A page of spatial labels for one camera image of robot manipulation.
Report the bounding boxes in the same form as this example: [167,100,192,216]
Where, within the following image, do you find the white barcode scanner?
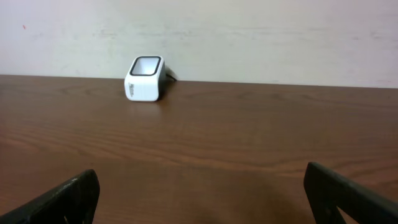
[124,55,167,102]

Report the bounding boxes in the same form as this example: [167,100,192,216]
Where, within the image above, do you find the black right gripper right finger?
[303,162,397,224]

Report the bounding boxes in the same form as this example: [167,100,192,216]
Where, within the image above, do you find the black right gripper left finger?
[1,169,100,224]

